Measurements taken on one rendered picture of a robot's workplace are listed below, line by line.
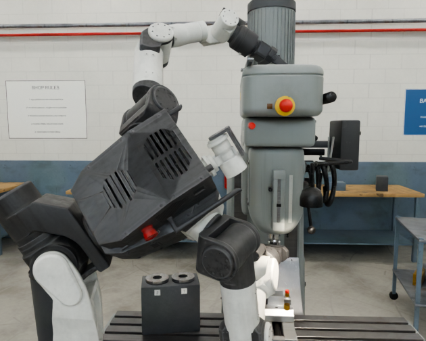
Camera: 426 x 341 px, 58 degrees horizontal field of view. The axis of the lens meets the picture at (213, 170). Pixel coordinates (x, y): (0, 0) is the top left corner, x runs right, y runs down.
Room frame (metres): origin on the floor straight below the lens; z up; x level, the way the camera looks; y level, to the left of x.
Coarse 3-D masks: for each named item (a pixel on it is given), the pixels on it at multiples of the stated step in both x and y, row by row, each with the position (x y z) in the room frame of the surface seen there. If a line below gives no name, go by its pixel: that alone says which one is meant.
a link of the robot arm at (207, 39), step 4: (200, 24) 1.32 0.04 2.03; (204, 24) 1.33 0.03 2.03; (204, 28) 1.33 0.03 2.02; (208, 28) 1.41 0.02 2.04; (204, 32) 1.33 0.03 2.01; (208, 32) 1.41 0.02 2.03; (204, 36) 1.33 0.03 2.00; (208, 36) 1.40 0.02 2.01; (212, 36) 1.41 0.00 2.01; (204, 40) 1.35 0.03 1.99; (208, 40) 1.40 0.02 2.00; (212, 40) 1.40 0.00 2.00; (216, 40) 1.41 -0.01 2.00; (204, 44) 1.39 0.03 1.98; (208, 44) 1.40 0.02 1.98; (212, 44) 1.41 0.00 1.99
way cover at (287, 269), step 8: (280, 264) 1.78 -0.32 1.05; (288, 264) 1.78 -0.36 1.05; (296, 264) 1.77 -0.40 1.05; (280, 272) 1.76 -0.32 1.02; (288, 272) 1.76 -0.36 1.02; (296, 272) 1.76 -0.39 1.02; (256, 280) 1.75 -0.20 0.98; (280, 280) 1.74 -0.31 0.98; (288, 280) 1.74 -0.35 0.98; (296, 280) 1.74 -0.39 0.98; (280, 288) 1.73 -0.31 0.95; (288, 288) 1.73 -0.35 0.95; (296, 288) 1.72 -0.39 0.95; (296, 296) 1.70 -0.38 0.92; (296, 304) 1.67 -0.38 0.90; (296, 312) 1.65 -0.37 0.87
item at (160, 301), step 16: (144, 288) 1.38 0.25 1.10; (160, 288) 1.39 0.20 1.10; (176, 288) 1.39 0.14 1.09; (192, 288) 1.40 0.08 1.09; (144, 304) 1.38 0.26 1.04; (160, 304) 1.39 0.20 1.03; (176, 304) 1.39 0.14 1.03; (192, 304) 1.40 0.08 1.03; (144, 320) 1.38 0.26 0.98; (160, 320) 1.39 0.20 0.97; (176, 320) 1.39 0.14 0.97; (192, 320) 1.40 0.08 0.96
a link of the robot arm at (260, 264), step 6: (264, 246) 1.26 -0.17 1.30; (258, 252) 1.19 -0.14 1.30; (264, 252) 1.26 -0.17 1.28; (270, 252) 1.27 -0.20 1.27; (258, 258) 1.18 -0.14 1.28; (264, 258) 1.21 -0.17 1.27; (276, 258) 1.27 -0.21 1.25; (258, 264) 1.19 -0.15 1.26; (264, 264) 1.19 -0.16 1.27; (258, 270) 1.18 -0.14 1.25; (264, 270) 1.18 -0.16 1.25; (258, 276) 1.19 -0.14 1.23
